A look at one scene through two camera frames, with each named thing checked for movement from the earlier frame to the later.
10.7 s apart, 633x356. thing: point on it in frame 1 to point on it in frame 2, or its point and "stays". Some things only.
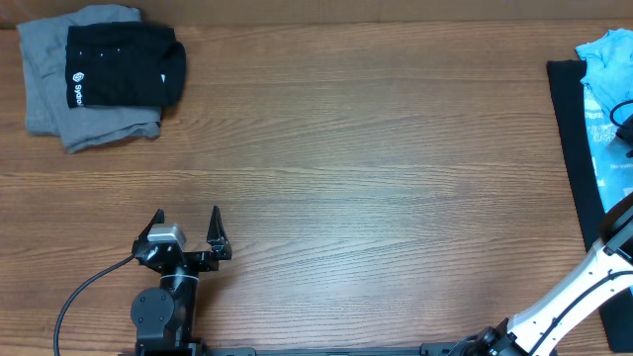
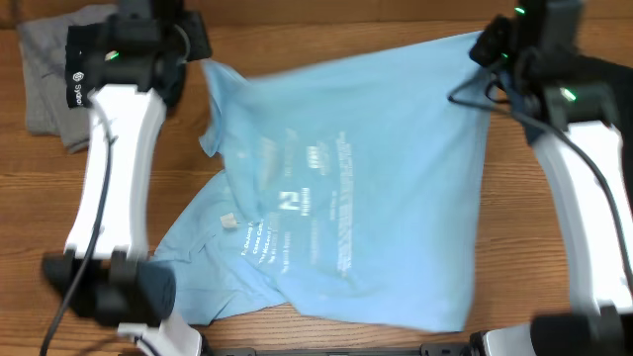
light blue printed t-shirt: [607, 60] to [353, 190]
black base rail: [196, 349] stays
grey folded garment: [44, 65] stays
